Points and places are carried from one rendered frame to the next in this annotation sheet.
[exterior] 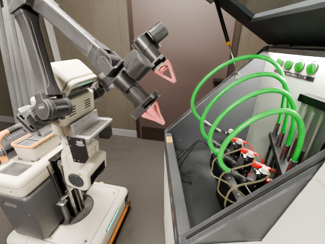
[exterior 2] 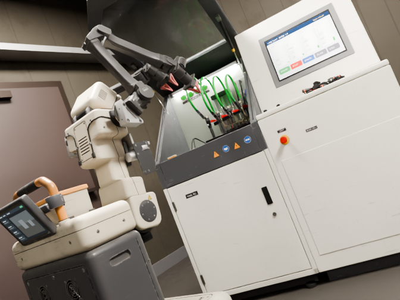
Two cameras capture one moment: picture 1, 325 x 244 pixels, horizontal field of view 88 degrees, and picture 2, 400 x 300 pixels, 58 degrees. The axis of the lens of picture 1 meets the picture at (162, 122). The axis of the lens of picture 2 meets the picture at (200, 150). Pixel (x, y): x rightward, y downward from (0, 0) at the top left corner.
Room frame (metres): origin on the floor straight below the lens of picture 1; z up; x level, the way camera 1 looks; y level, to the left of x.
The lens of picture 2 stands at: (-0.23, 1.92, 0.79)
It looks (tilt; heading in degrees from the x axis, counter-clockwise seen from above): 4 degrees up; 294
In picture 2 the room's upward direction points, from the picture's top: 22 degrees counter-clockwise
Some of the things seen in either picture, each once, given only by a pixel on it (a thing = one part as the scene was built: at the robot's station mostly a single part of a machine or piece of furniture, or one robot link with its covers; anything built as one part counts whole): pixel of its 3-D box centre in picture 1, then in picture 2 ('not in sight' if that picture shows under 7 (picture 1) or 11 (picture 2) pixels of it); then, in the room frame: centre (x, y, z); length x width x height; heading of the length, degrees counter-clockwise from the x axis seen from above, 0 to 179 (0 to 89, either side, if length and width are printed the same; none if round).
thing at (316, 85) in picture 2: not in sight; (322, 83); (-0.12, -0.18, 1.01); 0.23 x 0.11 x 0.06; 3
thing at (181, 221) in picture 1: (173, 178); (208, 157); (0.62, -0.05, 0.87); 0.62 x 0.04 x 0.16; 3
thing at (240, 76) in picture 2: not in sight; (244, 93); (0.40, -0.57, 1.20); 0.13 x 0.03 x 0.31; 3
